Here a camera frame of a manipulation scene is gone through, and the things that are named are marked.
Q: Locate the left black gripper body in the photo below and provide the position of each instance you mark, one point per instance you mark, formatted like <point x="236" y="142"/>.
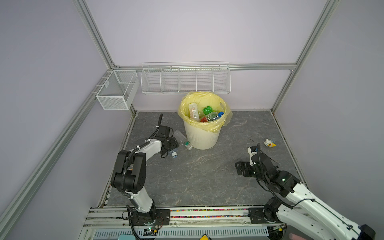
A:
<point x="171" y="144"/>

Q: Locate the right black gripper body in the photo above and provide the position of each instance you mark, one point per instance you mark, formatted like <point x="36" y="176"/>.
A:
<point x="249" y="170"/>

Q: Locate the clear bottle green collar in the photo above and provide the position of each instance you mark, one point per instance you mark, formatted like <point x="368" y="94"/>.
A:
<point x="183" y="140"/>

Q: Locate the white bottle red cap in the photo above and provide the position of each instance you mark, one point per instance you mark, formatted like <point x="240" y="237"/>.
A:
<point x="194" y="113"/>

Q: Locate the green soda bottle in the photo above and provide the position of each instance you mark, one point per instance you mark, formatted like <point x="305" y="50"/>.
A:
<point x="207" y="110"/>

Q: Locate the clear bottle blue tint red cap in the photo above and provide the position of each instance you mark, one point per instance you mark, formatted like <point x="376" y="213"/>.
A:
<point x="208" y="118"/>

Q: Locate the clear bottle blue label white cap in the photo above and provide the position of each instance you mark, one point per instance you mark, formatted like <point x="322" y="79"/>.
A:
<point x="173" y="153"/>

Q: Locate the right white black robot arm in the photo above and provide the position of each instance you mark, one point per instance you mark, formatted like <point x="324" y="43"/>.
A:
<point x="293" y="204"/>

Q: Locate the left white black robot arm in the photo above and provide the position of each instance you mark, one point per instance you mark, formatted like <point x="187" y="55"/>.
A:
<point x="129" y="174"/>

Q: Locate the cream plastic waste bin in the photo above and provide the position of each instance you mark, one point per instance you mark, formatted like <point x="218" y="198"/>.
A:
<point x="201" y="139"/>

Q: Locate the yellow plastic bin liner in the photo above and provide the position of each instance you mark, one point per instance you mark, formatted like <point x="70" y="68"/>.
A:
<point x="204" y="99"/>

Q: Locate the small yellow white toy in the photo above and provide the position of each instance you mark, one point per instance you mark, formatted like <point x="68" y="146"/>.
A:
<point x="269" y="143"/>

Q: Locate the white mesh box basket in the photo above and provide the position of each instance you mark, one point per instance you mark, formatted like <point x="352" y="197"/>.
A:
<point x="118" y="90"/>

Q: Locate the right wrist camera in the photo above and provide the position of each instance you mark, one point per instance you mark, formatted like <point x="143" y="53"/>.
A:
<point x="253" y="150"/>

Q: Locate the long white wire basket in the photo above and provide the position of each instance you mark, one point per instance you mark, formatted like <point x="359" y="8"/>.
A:
<point x="176" y="78"/>

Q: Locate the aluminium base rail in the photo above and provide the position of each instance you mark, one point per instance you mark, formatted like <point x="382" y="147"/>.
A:
<point x="180" y="217"/>

